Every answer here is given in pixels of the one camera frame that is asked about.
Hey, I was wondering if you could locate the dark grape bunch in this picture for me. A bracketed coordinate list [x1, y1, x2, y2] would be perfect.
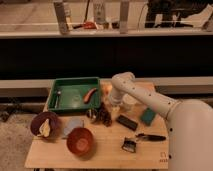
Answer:
[96, 103, 112, 127]

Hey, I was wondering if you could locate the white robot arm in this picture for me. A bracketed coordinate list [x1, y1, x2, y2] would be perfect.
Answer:
[108, 72, 213, 171]

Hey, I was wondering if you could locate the white paper cup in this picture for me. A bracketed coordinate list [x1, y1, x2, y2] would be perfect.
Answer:
[122, 94, 137, 111]

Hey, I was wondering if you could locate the black rectangular block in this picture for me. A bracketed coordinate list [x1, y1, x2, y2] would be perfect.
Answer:
[116, 115, 138, 131]

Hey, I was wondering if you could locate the orange fruit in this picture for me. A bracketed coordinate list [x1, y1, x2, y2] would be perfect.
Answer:
[103, 84, 112, 96]

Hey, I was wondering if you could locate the small metallic dark object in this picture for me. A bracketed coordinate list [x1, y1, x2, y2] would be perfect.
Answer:
[86, 109, 97, 121]

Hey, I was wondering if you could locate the orange carrot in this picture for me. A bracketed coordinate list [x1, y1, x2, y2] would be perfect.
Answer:
[83, 88, 97, 103]

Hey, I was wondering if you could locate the green sponge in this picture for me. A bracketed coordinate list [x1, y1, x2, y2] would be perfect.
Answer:
[140, 108, 156, 126]

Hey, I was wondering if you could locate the black binder clip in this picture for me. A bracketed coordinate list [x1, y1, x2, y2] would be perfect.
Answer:
[122, 138, 136, 153]

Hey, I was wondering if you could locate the orange-red bowl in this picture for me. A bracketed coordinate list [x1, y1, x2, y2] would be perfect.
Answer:
[66, 127, 94, 156]

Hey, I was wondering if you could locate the green plastic tray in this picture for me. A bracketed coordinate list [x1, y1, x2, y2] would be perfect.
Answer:
[47, 77, 101, 113]

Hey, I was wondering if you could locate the metal spoon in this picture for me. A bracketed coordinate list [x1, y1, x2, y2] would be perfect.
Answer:
[55, 90, 61, 108]

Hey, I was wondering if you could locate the cream banana piece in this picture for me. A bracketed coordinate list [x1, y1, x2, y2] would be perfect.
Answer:
[39, 119, 50, 137]

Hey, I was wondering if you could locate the black handled brush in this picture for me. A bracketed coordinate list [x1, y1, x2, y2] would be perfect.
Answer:
[135, 133, 166, 142]

